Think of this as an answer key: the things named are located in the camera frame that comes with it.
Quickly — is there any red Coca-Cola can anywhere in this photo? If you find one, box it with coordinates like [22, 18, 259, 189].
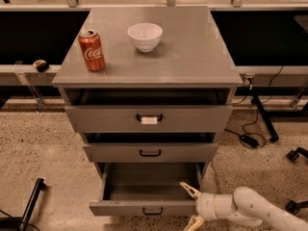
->
[78, 30, 105, 71]

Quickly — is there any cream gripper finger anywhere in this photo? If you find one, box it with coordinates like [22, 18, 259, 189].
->
[183, 215, 205, 231]
[180, 182, 201, 199]

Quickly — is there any grey bottom drawer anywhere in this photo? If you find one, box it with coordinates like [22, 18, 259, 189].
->
[90, 163, 208, 216]

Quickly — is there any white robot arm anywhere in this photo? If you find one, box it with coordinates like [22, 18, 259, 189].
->
[180, 182, 308, 231]

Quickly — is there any grey drawer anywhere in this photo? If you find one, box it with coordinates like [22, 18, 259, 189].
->
[84, 133, 218, 163]
[65, 105, 232, 133]
[90, 163, 208, 216]

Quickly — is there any black stand leg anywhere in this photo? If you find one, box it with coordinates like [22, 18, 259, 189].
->
[250, 89, 279, 143]

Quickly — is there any black chair caster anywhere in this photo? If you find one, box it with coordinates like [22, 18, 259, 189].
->
[286, 147, 308, 162]
[285, 200, 308, 215]

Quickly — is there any black power adapter with cable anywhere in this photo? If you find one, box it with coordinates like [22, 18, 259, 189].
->
[224, 64, 285, 150]

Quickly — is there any white ceramic bowl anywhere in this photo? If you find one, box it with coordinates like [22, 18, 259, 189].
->
[127, 23, 163, 52]

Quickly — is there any black chair caster upper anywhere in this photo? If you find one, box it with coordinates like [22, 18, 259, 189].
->
[286, 147, 308, 162]

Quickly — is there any grey middle drawer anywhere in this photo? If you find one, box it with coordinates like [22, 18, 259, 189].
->
[84, 133, 218, 163]

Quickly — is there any small black yellow device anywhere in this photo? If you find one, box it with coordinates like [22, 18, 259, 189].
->
[33, 60, 49, 72]

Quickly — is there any black chair caster lower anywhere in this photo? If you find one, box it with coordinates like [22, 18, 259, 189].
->
[285, 200, 308, 215]

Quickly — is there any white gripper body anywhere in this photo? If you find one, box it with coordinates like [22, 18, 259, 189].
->
[196, 192, 216, 221]

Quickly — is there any grey metal drawer cabinet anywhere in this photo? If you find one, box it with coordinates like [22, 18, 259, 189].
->
[51, 5, 244, 166]

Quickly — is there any grey top drawer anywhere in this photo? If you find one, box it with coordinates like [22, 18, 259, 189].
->
[65, 105, 232, 133]

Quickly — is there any black stand foot left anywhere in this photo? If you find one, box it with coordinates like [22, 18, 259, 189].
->
[18, 178, 46, 231]

